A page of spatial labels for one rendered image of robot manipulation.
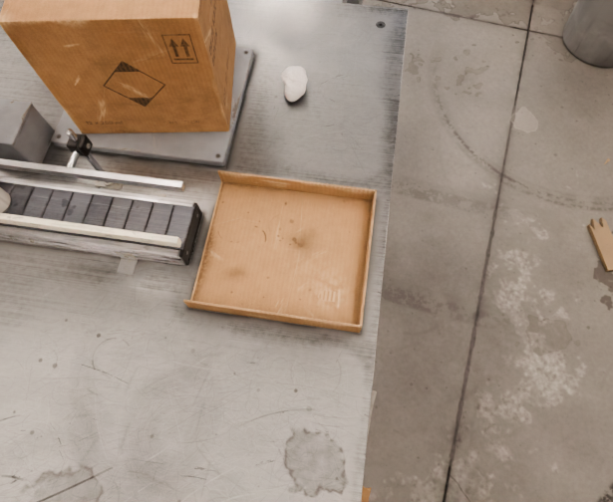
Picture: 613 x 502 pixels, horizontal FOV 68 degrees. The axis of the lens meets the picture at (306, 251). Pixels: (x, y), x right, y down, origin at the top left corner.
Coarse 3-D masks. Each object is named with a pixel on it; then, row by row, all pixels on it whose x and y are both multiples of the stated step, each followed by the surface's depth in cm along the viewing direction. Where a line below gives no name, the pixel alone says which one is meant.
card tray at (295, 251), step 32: (224, 192) 89; (256, 192) 88; (288, 192) 88; (320, 192) 87; (352, 192) 86; (224, 224) 86; (256, 224) 86; (288, 224) 86; (320, 224) 85; (352, 224) 85; (224, 256) 83; (256, 256) 83; (288, 256) 83; (320, 256) 83; (352, 256) 83; (224, 288) 81; (256, 288) 81; (288, 288) 81; (320, 288) 81; (352, 288) 81; (288, 320) 77; (320, 320) 75; (352, 320) 78
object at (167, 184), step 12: (12, 168) 77; (24, 168) 77; (36, 168) 76; (48, 168) 76; (60, 168) 76; (72, 168) 76; (108, 180) 76; (120, 180) 75; (132, 180) 75; (144, 180) 75; (156, 180) 75; (168, 180) 75
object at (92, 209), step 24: (24, 192) 84; (48, 192) 84; (72, 192) 84; (48, 216) 82; (72, 216) 82; (96, 216) 82; (120, 216) 82; (144, 216) 82; (168, 216) 82; (120, 240) 80
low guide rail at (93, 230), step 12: (0, 216) 78; (12, 216) 78; (24, 216) 78; (48, 228) 79; (60, 228) 78; (72, 228) 77; (84, 228) 77; (96, 228) 77; (108, 228) 77; (132, 240) 78; (144, 240) 77; (156, 240) 76; (168, 240) 76; (180, 240) 77
